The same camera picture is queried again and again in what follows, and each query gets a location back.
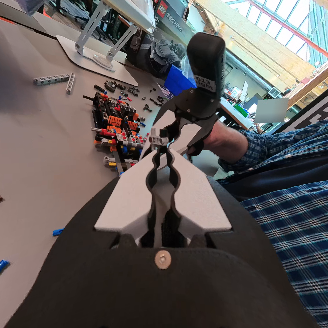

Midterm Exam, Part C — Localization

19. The black framed marker board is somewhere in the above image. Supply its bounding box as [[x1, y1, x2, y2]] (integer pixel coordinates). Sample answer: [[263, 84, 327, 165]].
[[272, 88, 328, 134]]

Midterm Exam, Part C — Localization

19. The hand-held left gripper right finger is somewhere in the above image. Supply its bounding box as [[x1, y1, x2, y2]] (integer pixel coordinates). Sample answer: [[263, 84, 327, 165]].
[[167, 149, 233, 244]]

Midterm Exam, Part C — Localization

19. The blue plastic bin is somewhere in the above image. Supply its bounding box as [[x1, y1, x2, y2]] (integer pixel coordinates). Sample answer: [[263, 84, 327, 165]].
[[164, 64, 198, 96]]

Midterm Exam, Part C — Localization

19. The scatter of small black pieces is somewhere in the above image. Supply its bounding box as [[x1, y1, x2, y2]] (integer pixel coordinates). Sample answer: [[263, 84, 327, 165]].
[[117, 83, 166, 113]]

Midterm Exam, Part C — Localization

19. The long light grey holed beam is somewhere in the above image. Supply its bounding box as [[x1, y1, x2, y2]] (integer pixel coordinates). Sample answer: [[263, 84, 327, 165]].
[[33, 74, 71, 86]]

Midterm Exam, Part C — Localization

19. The person's right forearm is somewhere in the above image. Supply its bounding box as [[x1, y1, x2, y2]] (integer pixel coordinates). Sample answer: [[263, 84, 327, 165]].
[[222, 120, 328, 173]]

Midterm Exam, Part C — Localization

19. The white background work table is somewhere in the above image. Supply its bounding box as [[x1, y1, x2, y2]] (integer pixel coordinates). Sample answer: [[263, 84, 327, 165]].
[[220, 97, 257, 130]]

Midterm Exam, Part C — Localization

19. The clear plastic bag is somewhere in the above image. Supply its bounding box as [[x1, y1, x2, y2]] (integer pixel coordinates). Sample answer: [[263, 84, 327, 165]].
[[179, 55, 196, 80]]

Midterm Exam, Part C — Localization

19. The person's torso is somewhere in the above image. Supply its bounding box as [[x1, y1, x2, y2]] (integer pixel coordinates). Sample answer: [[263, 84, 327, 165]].
[[216, 154, 328, 328]]

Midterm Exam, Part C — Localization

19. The light grey connector assembly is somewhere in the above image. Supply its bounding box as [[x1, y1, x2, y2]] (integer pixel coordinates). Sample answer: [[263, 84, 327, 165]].
[[148, 128, 170, 154]]

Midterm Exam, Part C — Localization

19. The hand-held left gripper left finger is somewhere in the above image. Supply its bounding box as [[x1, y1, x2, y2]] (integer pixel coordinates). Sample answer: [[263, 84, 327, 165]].
[[94, 150, 158, 248]]

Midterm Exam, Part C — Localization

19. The black construction set box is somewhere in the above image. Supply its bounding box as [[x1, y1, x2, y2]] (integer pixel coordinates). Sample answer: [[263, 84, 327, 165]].
[[126, 0, 203, 75]]

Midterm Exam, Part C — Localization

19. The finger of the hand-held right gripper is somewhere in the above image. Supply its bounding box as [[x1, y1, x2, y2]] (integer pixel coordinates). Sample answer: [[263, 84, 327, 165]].
[[167, 119, 205, 155], [140, 110, 181, 160]]

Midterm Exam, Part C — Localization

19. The person's right hand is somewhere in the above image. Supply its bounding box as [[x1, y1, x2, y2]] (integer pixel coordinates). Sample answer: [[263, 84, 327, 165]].
[[204, 120, 227, 159]]

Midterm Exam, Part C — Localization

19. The printed instruction sheet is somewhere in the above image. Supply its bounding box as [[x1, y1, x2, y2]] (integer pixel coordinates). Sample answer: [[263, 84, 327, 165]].
[[157, 83, 175, 100]]

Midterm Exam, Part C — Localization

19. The white monitor stand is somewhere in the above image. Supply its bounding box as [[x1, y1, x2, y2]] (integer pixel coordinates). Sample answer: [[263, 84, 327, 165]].
[[56, 0, 155, 86]]

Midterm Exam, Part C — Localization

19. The orange and black lego model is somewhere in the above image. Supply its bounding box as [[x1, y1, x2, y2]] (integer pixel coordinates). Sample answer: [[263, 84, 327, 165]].
[[83, 92, 154, 177]]

